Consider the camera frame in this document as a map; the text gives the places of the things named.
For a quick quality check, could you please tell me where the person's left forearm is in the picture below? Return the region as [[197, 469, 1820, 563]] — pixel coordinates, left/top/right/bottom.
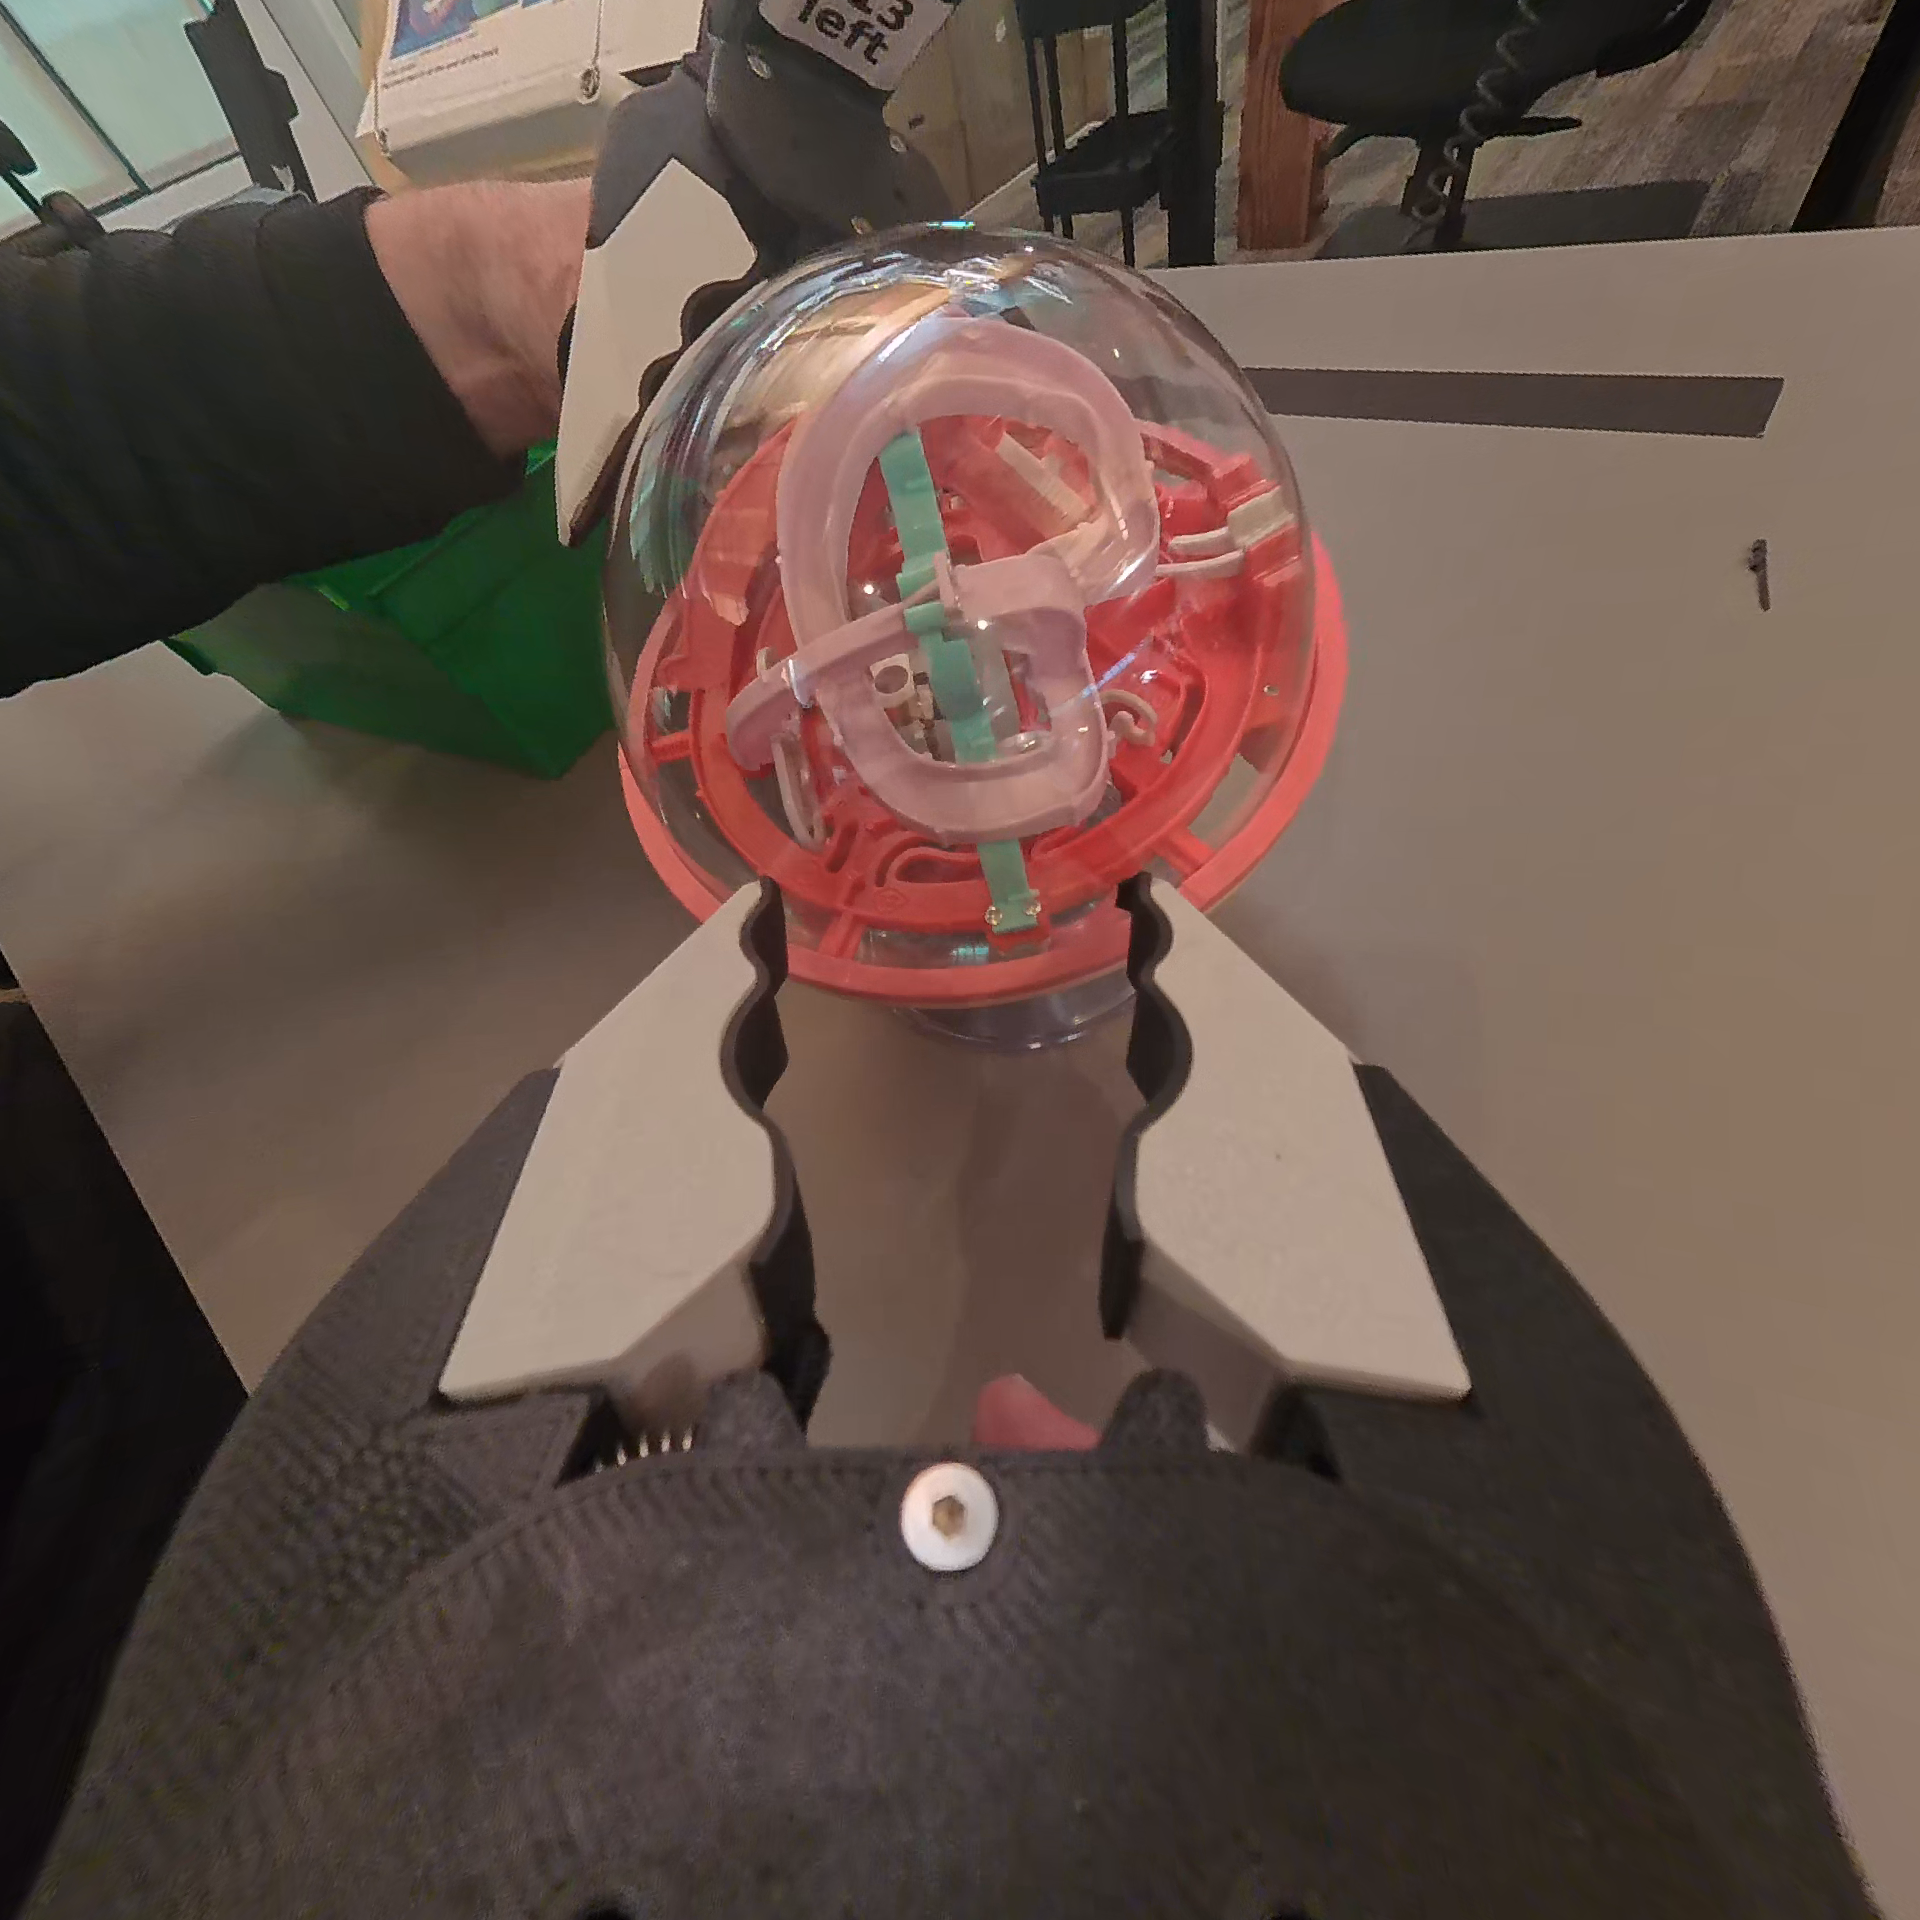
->
[[0, 187, 524, 699]]

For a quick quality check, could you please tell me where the clear maze ball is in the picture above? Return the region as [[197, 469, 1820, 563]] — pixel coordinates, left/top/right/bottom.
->
[[600, 216, 1350, 1060]]

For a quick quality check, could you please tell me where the small black stand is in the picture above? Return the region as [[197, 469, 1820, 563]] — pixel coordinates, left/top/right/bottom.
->
[[0, 120, 110, 247]]

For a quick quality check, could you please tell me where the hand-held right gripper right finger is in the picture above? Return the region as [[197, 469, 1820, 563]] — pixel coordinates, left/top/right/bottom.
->
[[1103, 875, 1477, 1451]]

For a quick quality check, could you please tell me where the black office chair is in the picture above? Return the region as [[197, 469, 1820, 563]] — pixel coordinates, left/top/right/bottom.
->
[[1282, 0, 1716, 262]]

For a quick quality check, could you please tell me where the person's left hand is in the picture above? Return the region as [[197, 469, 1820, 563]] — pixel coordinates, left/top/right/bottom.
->
[[365, 175, 597, 454]]

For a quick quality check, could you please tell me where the wooden post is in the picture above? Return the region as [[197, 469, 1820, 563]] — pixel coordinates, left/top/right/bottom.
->
[[1237, 0, 1339, 252]]

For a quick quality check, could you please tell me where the black coiled cable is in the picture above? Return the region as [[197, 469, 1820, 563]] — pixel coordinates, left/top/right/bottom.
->
[[1411, 0, 1523, 215]]

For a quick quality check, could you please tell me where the person's dark clothing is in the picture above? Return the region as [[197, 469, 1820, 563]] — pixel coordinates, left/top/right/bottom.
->
[[0, 988, 251, 1920]]

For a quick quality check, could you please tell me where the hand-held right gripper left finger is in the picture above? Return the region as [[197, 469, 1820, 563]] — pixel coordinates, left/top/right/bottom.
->
[[434, 878, 834, 1428]]

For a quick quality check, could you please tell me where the white cardboard box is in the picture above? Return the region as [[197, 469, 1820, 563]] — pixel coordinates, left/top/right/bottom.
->
[[358, 0, 710, 175]]

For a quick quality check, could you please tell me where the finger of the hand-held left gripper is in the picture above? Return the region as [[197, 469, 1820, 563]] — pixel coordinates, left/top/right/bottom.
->
[[552, 59, 767, 552]]

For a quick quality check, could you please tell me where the green plastic bin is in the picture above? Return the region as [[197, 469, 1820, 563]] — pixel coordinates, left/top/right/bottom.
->
[[166, 442, 622, 781]]

